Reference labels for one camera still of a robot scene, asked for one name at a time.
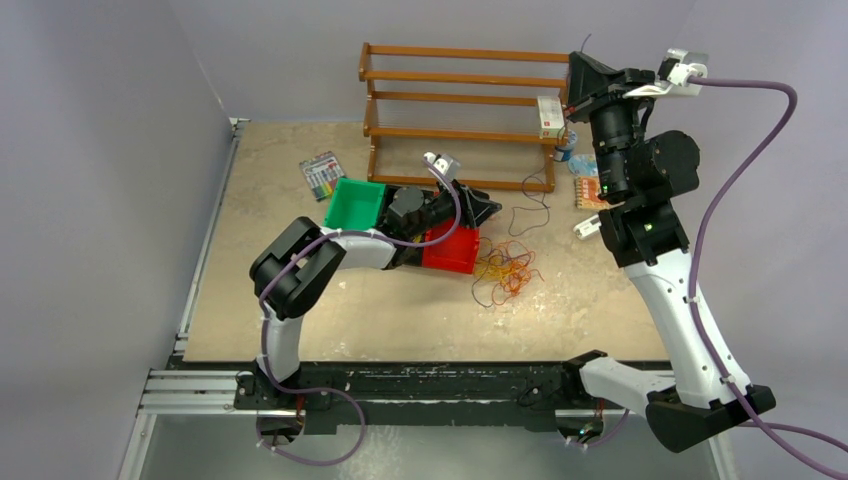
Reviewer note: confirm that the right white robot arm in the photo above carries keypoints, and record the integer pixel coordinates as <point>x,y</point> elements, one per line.
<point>708,392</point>

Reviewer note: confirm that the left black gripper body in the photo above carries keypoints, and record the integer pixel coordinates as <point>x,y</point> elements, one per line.
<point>441,207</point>

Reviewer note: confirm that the orange snack packet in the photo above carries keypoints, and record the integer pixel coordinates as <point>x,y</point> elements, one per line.
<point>587,190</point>

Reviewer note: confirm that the green plastic bin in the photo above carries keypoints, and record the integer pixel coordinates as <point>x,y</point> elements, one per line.
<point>355,205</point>

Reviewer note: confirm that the wooden two-tier shelf rack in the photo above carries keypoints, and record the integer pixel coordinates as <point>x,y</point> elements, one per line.
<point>478,106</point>

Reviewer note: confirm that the black plastic bin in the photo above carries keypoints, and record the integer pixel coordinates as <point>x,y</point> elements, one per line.
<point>402,203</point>

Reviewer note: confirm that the pack of coloured markers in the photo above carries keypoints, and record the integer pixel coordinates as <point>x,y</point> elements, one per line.
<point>322,173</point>

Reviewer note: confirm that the red plastic bin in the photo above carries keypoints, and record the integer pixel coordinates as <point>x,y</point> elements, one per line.
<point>458,253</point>

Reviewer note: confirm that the white usb charger block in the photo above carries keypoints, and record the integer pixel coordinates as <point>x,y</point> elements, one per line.
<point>587,228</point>

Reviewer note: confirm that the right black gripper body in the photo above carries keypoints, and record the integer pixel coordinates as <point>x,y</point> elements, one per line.
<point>613,95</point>

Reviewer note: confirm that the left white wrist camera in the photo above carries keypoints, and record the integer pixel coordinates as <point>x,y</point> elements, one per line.
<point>446,165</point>

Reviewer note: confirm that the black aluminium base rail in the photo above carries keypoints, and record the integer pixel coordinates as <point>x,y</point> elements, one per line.
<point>326,395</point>

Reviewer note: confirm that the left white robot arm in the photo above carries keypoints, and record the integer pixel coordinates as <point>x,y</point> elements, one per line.
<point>294,270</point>

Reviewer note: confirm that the white red carton box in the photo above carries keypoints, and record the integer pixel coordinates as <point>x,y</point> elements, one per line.
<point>552,123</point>

